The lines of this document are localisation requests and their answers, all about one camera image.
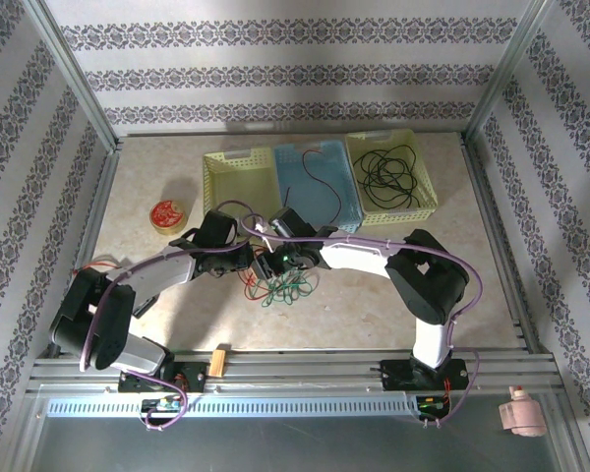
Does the aluminium frame rail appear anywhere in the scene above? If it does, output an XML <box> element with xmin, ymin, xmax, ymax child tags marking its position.
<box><xmin>27</xmin><ymin>347</ymin><xmax>558</xmax><ymax>395</ymax></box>

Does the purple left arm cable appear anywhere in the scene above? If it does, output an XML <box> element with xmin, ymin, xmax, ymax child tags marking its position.
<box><xmin>78</xmin><ymin>199</ymin><xmax>258</xmax><ymax>433</ymax></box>

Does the round red gold tin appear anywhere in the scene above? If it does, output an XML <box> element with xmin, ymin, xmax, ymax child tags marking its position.
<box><xmin>149</xmin><ymin>200</ymin><xmax>186</xmax><ymax>236</ymax></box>

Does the thin green cable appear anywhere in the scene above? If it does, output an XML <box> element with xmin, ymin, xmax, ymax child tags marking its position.
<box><xmin>261</xmin><ymin>272</ymin><xmax>322</xmax><ymax>309</ymax></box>

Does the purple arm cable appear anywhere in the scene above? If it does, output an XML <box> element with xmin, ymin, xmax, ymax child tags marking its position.
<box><xmin>240</xmin><ymin>211</ymin><xmax>484</xmax><ymax>430</ymax></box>
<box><xmin>78</xmin><ymin>199</ymin><xmax>258</xmax><ymax>433</ymax></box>

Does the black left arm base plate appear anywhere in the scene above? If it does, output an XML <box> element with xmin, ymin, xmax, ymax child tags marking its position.
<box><xmin>117</xmin><ymin>359</ymin><xmax>208</xmax><ymax>394</ymax></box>

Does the thin black cable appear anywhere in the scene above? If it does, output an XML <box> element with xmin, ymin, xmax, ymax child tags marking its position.
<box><xmin>356</xmin><ymin>145</ymin><xmax>421</xmax><ymax>210</ymax></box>

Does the short red wire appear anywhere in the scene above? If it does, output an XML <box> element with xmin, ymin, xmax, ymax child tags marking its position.
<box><xmin>73</xmin><ymin>258</ymin><xmax>115</xmax><ymax>274</ymax></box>

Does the aluminium frame post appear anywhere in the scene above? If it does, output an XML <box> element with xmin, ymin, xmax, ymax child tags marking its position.
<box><xmin>22</xmin><ymin>0</ymin><xmax>120</xmax><ymax>153</ymax></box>
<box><xmin>464</xmin><ymin>0</ymin><xmax>555</xmax><ymax>144</ymax></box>

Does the small wooden block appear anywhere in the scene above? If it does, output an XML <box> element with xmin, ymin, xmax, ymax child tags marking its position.
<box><xmin>209</xmin><ymin>347</ymin><xmax>229</xmax><ymax>379</ymax></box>

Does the yellow-green perforated plastic basket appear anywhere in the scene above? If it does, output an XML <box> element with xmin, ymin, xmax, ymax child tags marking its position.
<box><xmin>202</xmin><ymin>146</ymin><xmax>284</xmax><ymax>232</ymax></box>
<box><xmin>344</xmin><ymin>128</ymin><xmax>440</xmax><ymax>227</ymax></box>

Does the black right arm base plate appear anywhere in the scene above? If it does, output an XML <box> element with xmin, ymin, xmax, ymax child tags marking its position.
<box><xmin>381</xmin><ymin>357</ymin><xmax>473</xmax><ymax>393</ymax></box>

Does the blue perforated plastic basket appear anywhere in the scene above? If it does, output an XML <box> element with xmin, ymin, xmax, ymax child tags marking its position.
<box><xmin>273</xmin><ymin>139</ymin><xmax>365</xmax><ymax>234</ymax></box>

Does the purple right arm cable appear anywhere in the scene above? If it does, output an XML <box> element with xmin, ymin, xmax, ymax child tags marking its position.
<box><xmin>240</xmin><ymin>211</ymin><xmax>484</xmax><ymax>430</ymax></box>

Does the small controller board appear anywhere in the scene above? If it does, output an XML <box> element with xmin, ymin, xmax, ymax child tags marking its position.
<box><xmin>415</xmin><ymin>394</ymin><xmax>451</xmax><ymax>412</ymax></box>
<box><xmin>141</xmin><ymin>396</ymin><xmax>184</xmax><ymax>413</ymax></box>

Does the slotted grey cable duct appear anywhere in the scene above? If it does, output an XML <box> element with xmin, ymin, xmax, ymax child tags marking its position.
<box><xmin>46</xmin><ymin>395</ymin><xmax>454</xmax><ymax>419</ymax></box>

